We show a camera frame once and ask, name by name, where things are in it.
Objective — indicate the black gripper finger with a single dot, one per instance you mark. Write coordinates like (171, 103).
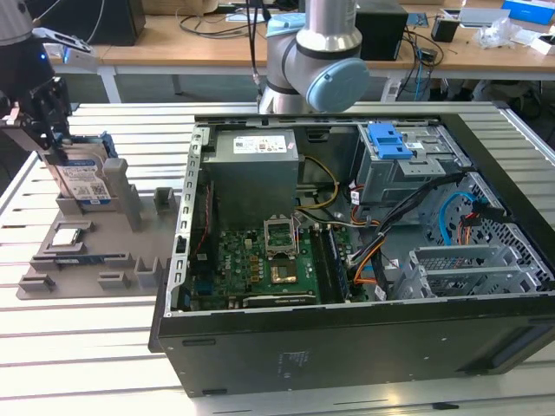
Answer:
(50, 112)

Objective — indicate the hard disk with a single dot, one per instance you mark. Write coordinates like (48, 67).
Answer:
(82, 177)

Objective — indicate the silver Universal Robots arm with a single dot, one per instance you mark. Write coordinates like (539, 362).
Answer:
(325, 26)

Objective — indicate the silver disk bay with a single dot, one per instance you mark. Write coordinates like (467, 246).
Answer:
(455, 277)

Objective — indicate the black computer tower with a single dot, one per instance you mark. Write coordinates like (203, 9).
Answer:
(112, 21)

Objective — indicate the wooden desk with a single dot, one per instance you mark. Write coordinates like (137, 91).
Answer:
(143, 52)

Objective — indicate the silver CPU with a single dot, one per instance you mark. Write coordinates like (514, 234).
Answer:
(65, 237)

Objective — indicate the grey parts rack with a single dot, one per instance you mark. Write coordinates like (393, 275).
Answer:
(86, 277)

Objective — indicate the grey power supply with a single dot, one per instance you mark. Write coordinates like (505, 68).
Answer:
(251, 182)

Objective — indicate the green motherboard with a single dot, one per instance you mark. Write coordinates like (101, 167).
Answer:
(243, 268)

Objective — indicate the CPU socket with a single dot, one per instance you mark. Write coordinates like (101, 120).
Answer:
(284, 274)

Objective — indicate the black RAM slot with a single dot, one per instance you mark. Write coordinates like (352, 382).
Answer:
(321, 264)

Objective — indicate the installed dark RAM stick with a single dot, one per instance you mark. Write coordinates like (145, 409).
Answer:
(338, 264)

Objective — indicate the blue plastic drive latch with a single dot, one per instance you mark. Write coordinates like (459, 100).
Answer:
(386, 143)

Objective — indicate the black speaker box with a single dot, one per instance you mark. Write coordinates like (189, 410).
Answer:
(381, 34)

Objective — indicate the grey metal drive cage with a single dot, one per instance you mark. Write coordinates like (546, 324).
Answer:
(390, 182)

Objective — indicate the black open PC case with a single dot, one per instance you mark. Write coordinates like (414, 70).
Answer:
(347, 355)

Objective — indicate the small black container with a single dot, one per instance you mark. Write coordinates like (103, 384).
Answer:
(444, 30)

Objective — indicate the white flat box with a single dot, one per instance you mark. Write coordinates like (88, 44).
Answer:
(481, 16)

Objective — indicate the clear plastic bag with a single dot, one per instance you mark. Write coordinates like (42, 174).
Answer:
(498, 32)

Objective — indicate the blue cardboard box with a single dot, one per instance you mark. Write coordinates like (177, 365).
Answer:
(529, 9)

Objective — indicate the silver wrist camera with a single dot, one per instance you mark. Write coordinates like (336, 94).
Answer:
(78, 54)

